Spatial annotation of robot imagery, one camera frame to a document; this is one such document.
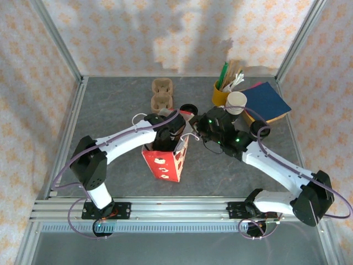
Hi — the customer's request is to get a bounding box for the red white paper bag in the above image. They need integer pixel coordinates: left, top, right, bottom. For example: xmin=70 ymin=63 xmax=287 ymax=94
xmin=131 ymin=109 xmax=200 ymax=183

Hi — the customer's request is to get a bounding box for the yellow holder cup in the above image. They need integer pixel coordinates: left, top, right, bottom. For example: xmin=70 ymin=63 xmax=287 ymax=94
xmin=212 ymin=79 xmax=232 ymax=108

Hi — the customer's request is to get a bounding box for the stack of paper cups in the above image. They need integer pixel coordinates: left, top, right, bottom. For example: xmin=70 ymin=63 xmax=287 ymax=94
xmin=224 ymin=91 xmax=248 ymax=115

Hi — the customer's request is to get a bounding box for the stack of pulp cup carriers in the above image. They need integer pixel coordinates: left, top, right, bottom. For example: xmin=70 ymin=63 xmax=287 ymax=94
xmin=151 ymin=78 xmax=175 ymax=114

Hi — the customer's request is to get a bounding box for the white wrapped straw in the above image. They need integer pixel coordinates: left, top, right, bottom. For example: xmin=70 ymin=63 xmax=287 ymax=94
xmin=222 ymin=78 xmax=245 ymax=93
xmin=223 ymin=72 xmax=245 ymax=91

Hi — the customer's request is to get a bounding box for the green straw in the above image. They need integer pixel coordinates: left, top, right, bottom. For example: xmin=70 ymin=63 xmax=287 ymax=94
xmin=217 ymin=62 xmax=230 ymax=91

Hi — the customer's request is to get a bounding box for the blue napkin stack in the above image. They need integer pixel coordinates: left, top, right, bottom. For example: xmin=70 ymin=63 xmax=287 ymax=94
xmin=238 ymin=82 xmax=292 ymax=122

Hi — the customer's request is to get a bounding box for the tan napkin stack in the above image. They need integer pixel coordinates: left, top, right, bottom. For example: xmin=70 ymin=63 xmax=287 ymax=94
xmin=242 ymin=109 xmax=289 ymax=130

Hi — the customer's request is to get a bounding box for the wooden stirrer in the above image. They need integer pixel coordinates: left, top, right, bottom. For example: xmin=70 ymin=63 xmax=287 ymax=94
xmin=231 ymin=65 xmax=244 ymax=83
xmin=227 ymin=61 xmax=240 ymax=86
xmin=222 ymin=59 xmax=235 ymax=85

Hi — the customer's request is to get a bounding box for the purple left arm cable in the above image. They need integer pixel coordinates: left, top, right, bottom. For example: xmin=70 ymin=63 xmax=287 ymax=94
xmin=51 ymin=109 xmax=181 ymax=241

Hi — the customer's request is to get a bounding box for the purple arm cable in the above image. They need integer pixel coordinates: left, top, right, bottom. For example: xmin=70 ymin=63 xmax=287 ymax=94
xmin=51 ymin=109 xmax=181 ymax=241
xmin=226 ymin=106 xmax=353 ymax=241

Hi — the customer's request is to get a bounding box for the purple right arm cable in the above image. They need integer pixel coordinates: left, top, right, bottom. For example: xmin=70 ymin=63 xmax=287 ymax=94
xmin=226 ymin=106 xmax=353 ymax=241

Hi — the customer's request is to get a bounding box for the aluminium table side rail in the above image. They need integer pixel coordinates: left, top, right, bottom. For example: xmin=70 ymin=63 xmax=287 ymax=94
xmin=15 ymin=77 xmax=89 ymax=265
xmin=275 ymin=77 xmax=343 ymax=265

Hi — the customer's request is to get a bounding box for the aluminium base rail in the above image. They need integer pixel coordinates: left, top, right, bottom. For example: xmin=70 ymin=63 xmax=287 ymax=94
xmin=30 ymin=196 xmax=281 ymax=222

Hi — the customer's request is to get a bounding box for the grey slotted cable duct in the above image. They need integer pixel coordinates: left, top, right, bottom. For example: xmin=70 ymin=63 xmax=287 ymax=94
xmin=37 ymin=222 xmax=250 ymax=233

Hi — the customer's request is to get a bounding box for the aluminium frame post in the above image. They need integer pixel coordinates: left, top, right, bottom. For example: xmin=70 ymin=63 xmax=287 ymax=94
xmin=29 ymin=0 xmax=85 ymax=83
xmin=275 ymin=0 xmax=329 ymax=83

